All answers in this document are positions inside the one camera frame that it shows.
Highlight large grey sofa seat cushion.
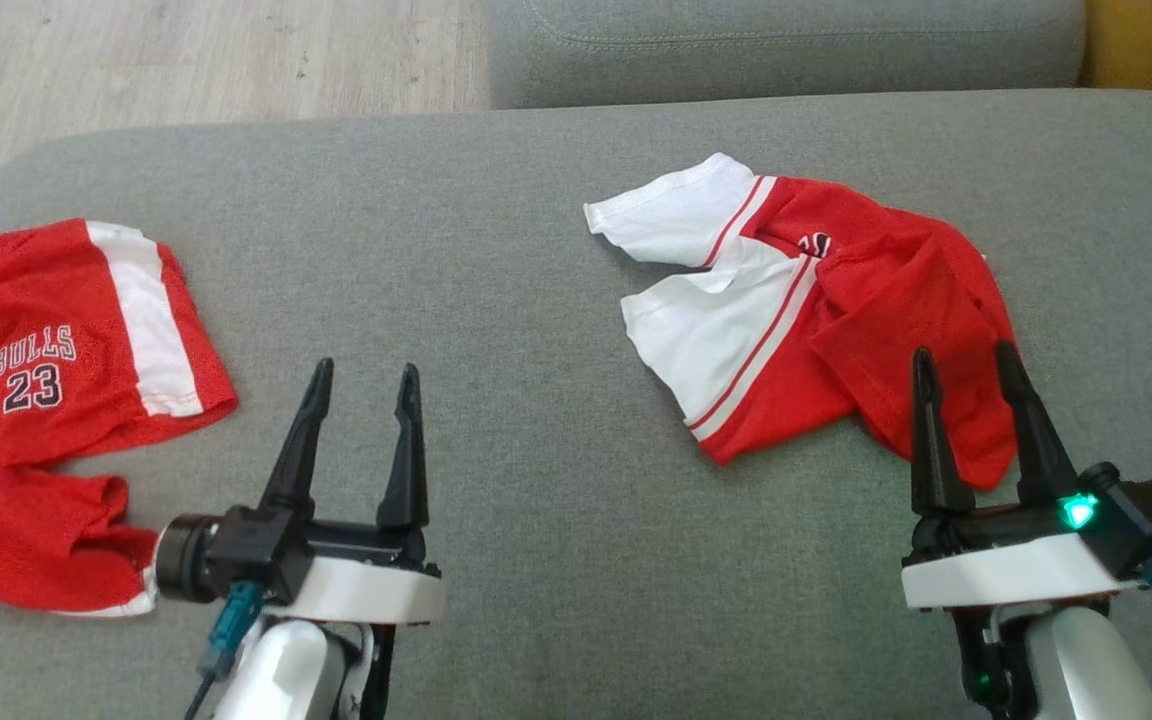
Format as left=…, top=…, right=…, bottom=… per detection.
left=0, top=88, right=1152, bottom=720

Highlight yellow sofa back cushion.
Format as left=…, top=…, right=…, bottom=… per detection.
left=1081, top=0, right=1152, bottom=96

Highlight red jersey with white sleeves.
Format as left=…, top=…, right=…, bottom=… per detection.
left=584, top=152, right=1022, bottom=491

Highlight red Bulls 23 shorts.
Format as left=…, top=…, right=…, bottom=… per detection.
left=0, top=218, right=239, bottom=618

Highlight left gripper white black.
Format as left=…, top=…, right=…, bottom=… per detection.
left=258, top=358, right=445, bottom=627

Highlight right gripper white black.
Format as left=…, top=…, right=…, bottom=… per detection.
left=901, top=341, right=1147, bottom=609

